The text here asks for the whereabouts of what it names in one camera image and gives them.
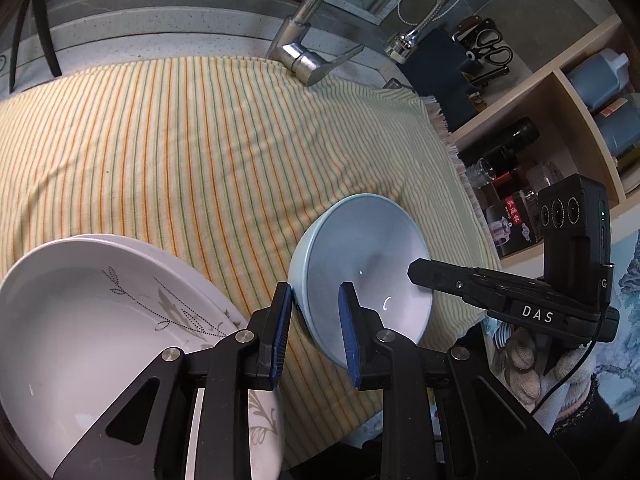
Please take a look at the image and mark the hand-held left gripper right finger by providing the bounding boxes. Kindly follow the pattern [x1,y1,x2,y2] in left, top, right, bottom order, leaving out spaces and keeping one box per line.
[338,281,583,480]

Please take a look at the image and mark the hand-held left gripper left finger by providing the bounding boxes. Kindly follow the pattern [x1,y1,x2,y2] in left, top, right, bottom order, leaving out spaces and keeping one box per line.
[52,281,292,480]

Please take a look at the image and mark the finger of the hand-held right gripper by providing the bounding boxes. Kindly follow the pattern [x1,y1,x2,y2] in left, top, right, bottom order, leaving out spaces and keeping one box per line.
[407,258,513,318]

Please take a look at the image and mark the light blue bowl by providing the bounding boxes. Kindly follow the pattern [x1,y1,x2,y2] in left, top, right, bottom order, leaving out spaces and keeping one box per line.
[287,193,434,368]

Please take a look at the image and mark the white plate grey branch print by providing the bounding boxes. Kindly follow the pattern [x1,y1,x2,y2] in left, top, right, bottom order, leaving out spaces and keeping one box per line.
[0,234,246,480]

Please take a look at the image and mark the person's right forearm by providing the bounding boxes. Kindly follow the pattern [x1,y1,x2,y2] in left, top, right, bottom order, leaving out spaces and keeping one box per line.
[537,375,640,480]

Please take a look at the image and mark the person's right hand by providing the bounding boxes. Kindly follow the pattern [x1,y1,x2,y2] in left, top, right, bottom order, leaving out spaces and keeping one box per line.
[502,332,596,407]

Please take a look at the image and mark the red and black box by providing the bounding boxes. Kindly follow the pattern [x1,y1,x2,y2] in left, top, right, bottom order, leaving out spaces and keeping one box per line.
[487,195,543,257]

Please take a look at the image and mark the white plate grey leaf rim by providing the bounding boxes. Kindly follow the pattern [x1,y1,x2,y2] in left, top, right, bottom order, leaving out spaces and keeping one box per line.
[112,236,285,480]

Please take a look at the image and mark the blue landscape printed cloth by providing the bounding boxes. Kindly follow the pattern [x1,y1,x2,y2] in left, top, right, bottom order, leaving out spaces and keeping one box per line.
[605,230,640,411]

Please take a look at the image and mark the wooden shelf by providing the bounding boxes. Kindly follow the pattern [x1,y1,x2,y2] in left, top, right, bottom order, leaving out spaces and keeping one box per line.
[450,12,640,261]

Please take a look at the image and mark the dark glass bottle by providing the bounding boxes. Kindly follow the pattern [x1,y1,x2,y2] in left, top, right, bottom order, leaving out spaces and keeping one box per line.
[462,117,541,181]

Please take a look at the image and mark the grey-blue jug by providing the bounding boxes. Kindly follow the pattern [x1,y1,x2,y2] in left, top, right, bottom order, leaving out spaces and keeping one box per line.
[565,49,631,113]
[592,100,640,158]

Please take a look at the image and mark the yellow striped cloth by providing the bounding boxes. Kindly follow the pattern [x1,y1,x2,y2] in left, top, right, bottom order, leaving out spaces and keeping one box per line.
[0,55,503,466]

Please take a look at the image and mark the dark knife block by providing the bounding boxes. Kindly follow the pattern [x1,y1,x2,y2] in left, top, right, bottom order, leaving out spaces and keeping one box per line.
[400,27,501,133]

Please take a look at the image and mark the black scissors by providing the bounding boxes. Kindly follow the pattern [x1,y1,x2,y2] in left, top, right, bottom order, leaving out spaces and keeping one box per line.
[452,17,516,83]

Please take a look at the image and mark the chrome faucet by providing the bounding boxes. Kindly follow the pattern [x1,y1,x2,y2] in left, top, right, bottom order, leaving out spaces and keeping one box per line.
[265,0,366,86]

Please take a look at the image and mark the black tripod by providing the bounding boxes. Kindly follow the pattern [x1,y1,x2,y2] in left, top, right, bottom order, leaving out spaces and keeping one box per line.
[9,0,63,93]

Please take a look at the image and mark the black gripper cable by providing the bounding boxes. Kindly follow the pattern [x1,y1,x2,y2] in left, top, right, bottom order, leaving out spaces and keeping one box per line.
[530,330,601,416]

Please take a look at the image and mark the chrome spray head with hose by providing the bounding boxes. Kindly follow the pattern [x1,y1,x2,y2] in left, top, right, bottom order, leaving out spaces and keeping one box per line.
[384,0,463,63]

